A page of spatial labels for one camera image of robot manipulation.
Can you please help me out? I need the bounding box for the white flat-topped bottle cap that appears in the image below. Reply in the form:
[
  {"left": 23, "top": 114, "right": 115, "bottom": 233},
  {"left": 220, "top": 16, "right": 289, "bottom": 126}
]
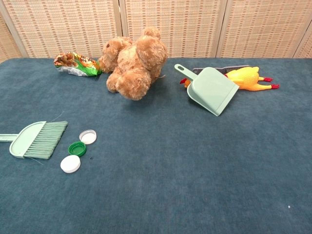
[{"left": 60, "top": 155, "right": 81, "bottom": 174}]

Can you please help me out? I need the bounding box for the green bottle cap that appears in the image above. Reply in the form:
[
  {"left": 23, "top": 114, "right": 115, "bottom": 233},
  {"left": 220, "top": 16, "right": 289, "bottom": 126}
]
[{"left": 67, "top": 141, "right": 87, "bottom": 157}]

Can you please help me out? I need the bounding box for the mint green dustpan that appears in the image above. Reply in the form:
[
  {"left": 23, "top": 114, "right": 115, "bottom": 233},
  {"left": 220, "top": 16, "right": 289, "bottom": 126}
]
[{"left": 174, "top": 63, "right": 240, "bottom": 117}]

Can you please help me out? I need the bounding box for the woven bamboo folding screen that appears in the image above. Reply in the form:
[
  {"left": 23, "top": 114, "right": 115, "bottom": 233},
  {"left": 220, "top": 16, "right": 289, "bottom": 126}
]
[{"left": 0, "top": 0, "right": 312, "bottom": 63}]

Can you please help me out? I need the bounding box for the blue felt table cover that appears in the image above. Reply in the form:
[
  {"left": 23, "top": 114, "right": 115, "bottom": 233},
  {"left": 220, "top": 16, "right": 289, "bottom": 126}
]
[{"left": 0, "top": 58, "right": 312, "bottom": 234}]

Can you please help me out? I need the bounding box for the white hollow bottle cap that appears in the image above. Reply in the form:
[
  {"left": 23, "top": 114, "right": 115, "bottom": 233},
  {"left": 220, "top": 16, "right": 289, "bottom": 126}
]
[{"left": 79, "top": 129, "right": 98, "bottom": 145}]

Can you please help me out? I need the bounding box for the small mint green broom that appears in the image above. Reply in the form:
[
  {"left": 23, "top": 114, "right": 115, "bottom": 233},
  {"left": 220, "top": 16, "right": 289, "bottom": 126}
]
[{"left": 0, "top": 120, "right": 69, "bottom": 160}]

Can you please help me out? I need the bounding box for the brown plush teddy bear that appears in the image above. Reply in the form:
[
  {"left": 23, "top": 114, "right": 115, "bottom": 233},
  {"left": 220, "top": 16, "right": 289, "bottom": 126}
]
[{"left": 98, "top": 26, "right": 169, "bottom": 101}]

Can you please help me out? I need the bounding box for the green orange snack bag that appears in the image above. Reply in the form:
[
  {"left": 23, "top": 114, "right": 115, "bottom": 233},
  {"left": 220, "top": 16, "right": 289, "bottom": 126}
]
[{"left": 53, "top": 51, "right": 103, "bottom": 78}]

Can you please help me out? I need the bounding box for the yellow rubber chicken toy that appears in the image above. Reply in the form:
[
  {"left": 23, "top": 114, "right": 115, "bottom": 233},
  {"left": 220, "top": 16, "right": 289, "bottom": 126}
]
[{"left": 179, "top": 66, "right": 280, "bottom": 93}]

